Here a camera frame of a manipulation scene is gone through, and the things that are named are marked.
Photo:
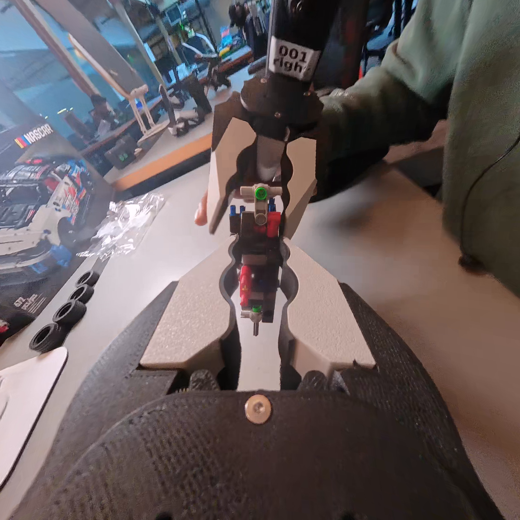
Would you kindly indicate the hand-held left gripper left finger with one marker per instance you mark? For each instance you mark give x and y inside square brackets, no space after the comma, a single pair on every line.
[187,325]

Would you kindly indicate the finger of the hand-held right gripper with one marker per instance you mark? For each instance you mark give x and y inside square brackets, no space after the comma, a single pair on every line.
[221,162]
[302,174]

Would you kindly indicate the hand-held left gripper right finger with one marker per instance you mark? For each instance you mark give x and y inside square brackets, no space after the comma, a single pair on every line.
[329,325]

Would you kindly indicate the lego chassis assembly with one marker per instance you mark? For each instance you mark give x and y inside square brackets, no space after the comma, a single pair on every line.
[258,252]

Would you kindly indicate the lego set box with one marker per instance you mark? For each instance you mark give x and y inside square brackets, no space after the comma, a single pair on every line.
[36,211]

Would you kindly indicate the person's right hand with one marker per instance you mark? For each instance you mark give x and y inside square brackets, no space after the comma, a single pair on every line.
[202,211]

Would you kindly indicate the black white device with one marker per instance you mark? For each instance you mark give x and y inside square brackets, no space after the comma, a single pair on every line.
[215,77]
[191,105]

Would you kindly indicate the white wooden stand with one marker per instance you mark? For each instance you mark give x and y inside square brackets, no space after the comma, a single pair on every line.
[146,122]

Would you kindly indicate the black box green lights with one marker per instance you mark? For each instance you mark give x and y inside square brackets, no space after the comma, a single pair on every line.
[121,153]

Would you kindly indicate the crumpled clear plastic bag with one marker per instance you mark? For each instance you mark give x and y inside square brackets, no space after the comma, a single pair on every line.
[126,219]

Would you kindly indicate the person's green sweatshirt torso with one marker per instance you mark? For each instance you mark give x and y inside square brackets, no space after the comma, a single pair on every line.
[483,142]

